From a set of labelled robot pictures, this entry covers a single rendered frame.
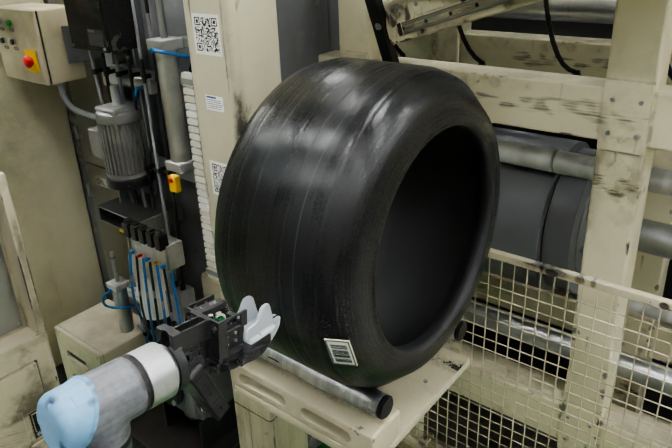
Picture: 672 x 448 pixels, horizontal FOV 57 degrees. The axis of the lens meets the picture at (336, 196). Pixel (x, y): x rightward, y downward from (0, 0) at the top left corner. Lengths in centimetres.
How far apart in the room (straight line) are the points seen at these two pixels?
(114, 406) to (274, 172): 39
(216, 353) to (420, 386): 60
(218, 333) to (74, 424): 21
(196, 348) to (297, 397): 42
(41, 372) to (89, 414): 80
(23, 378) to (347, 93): 96
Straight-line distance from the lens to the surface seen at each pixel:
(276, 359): 128
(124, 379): 80
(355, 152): 89
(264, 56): 123
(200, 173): 136
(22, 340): 152
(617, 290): 139
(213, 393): 91
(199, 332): 86
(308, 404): 124
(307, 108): 98
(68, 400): 78
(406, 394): 134
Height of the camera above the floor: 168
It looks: 23 degrees down
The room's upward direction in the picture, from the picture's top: 2 degrees counter-clockwise
